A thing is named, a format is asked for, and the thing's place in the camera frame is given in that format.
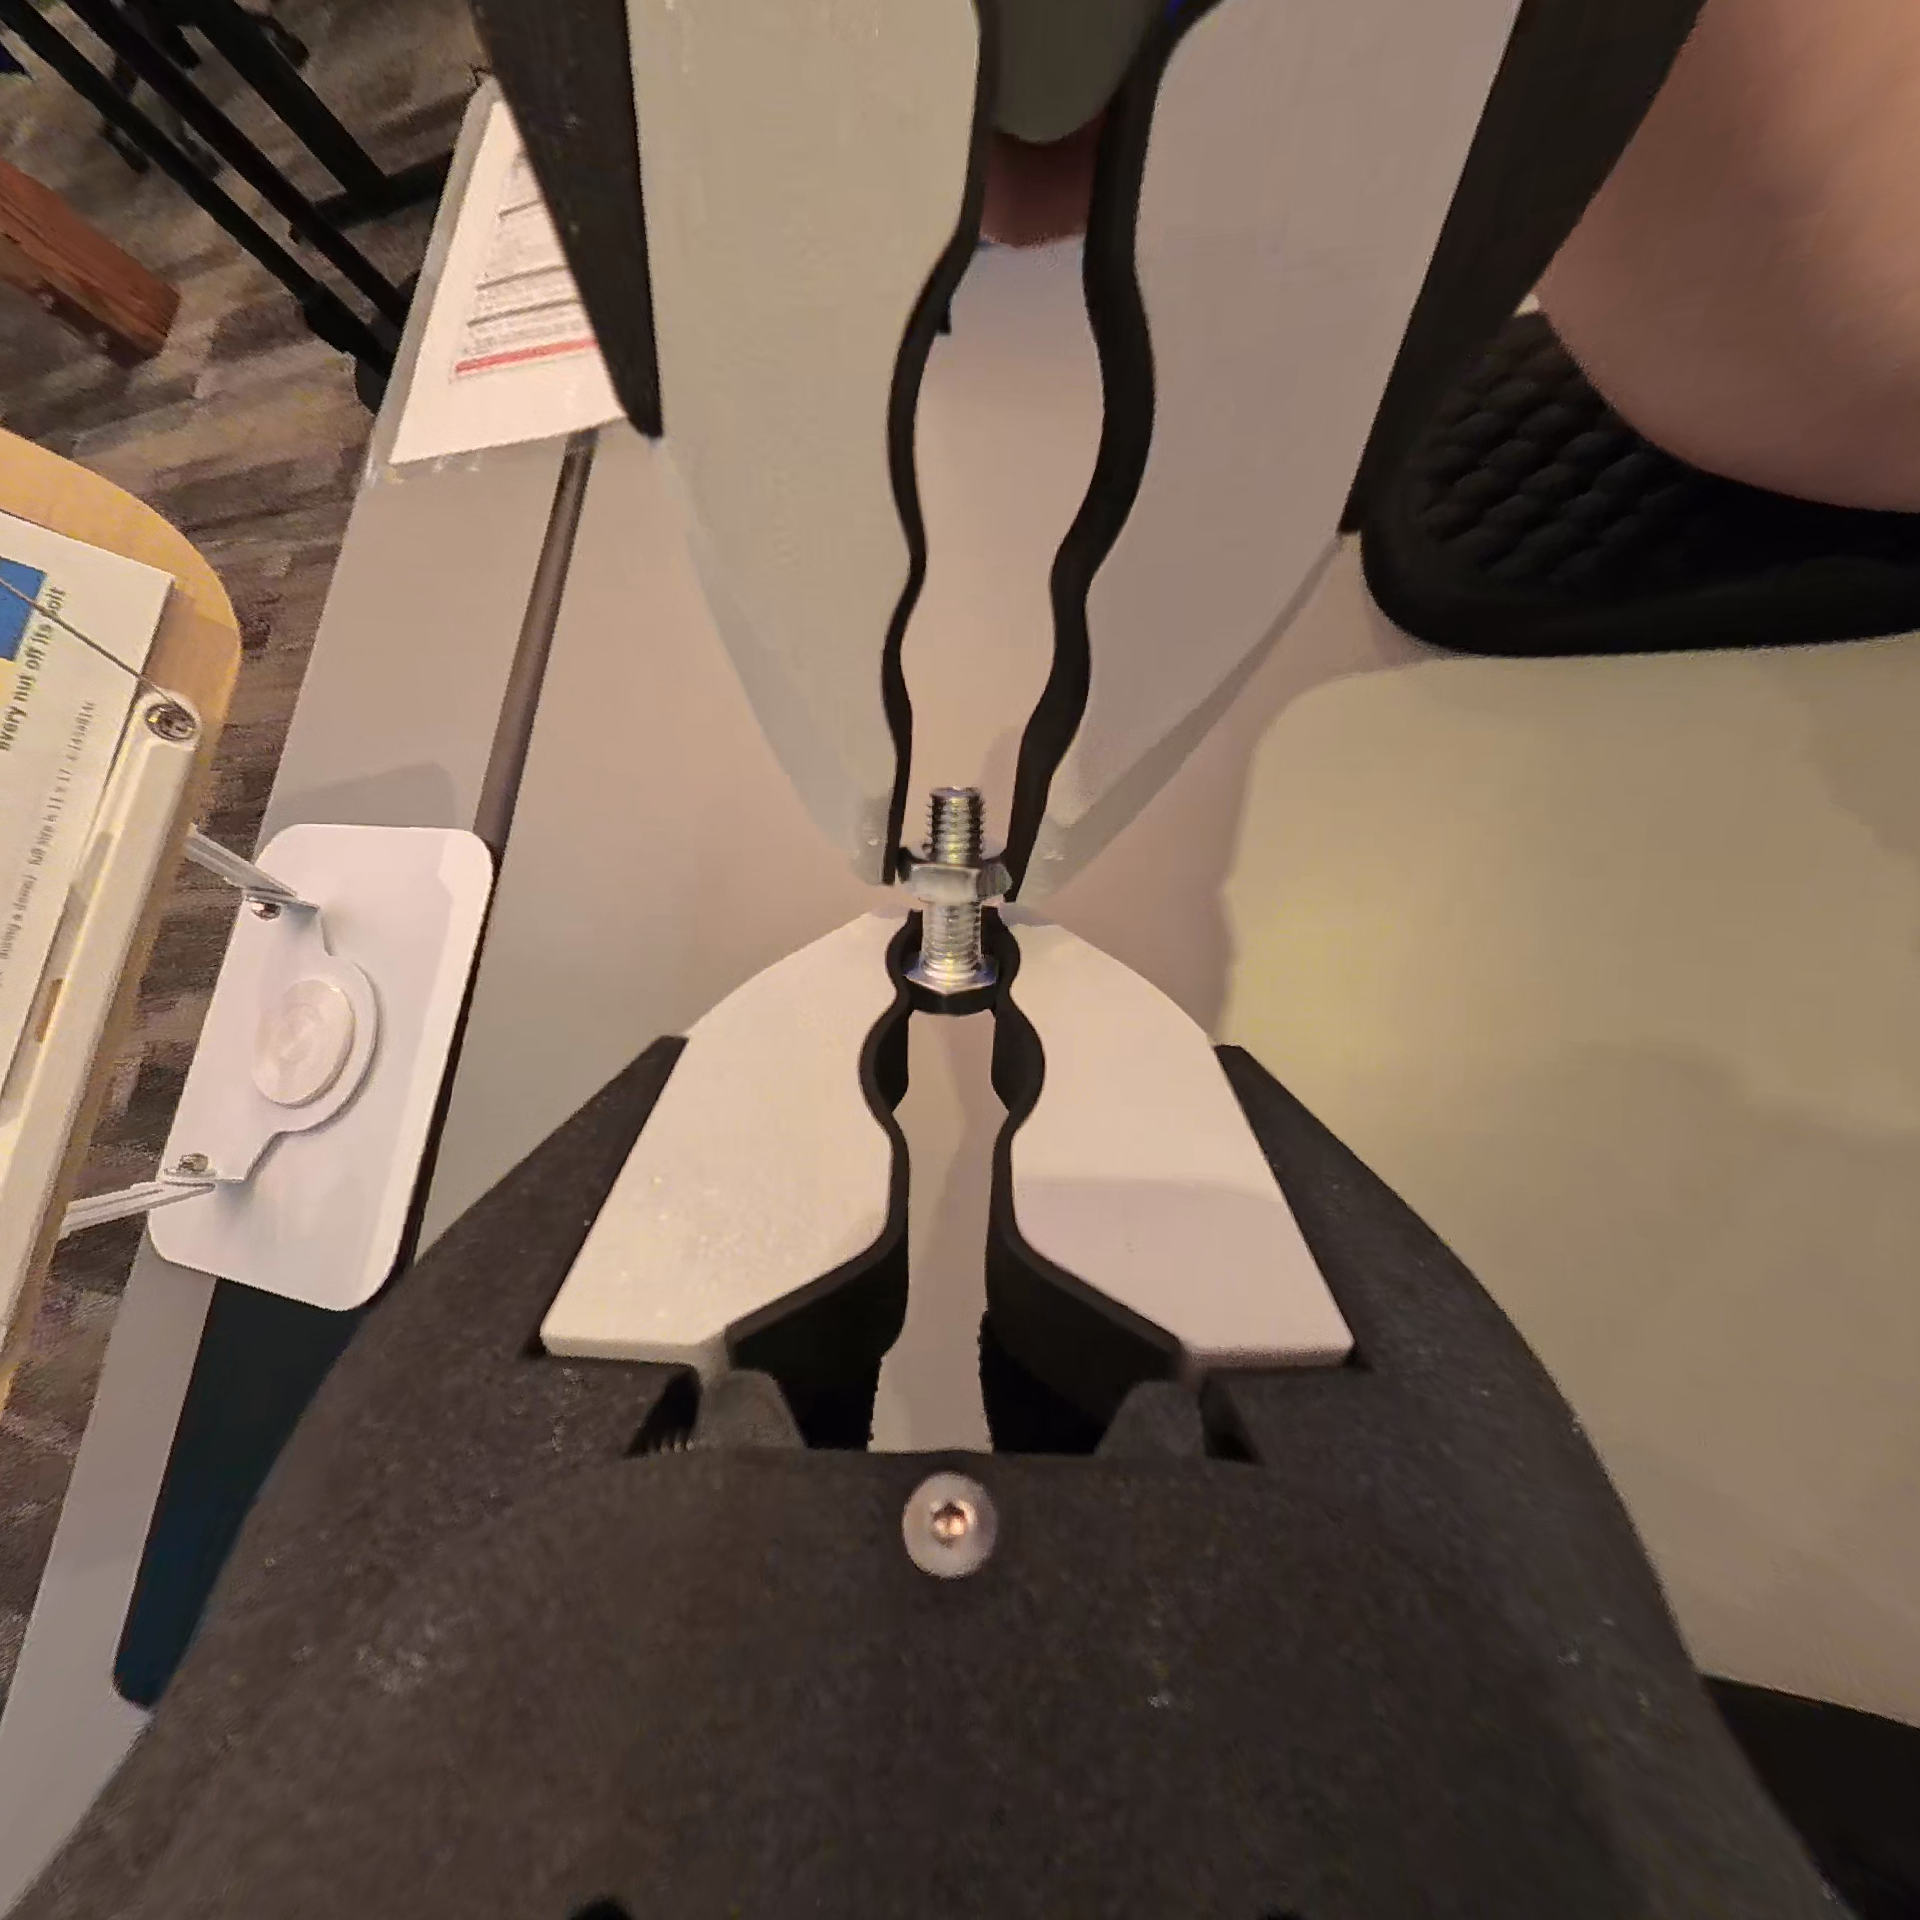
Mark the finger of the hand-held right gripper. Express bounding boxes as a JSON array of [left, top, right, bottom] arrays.
[[622, 0, 1005, 886], [1002, 0, 1517, 900]]

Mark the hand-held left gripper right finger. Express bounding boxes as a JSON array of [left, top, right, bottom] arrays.
[[978, 900, 1360, 1454]]

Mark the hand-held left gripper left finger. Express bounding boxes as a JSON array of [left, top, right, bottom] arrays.
[[538, 900, 919, 1454]]

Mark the silver hex bolt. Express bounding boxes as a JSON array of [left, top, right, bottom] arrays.
[[904, 785, 1023, 1013]]

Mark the person's right forearm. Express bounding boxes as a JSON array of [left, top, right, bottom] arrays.
[[1537, 0, 1920, 511]]

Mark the black elbow rest pad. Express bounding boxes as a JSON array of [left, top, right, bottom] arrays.
[[1357, 305, 1920, 656]]

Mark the person's right hand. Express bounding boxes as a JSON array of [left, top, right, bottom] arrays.
[[975, 126, 1114, 251]]

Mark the white paper sheet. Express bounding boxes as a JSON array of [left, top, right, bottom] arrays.
[[387, 95, 624, 467]]

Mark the wooden document stand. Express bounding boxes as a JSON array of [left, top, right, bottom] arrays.
[[0, 426, 496, 1412]]

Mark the black metal rolling stand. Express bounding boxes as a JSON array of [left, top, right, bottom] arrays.
[[0, 0, 496, 415]]

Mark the wooden beam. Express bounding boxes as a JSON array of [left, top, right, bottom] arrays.
[[0, 157, 184, 362]]

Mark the instruction board on stand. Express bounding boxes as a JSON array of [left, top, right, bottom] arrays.
[[0, 511, 181, 1080]]

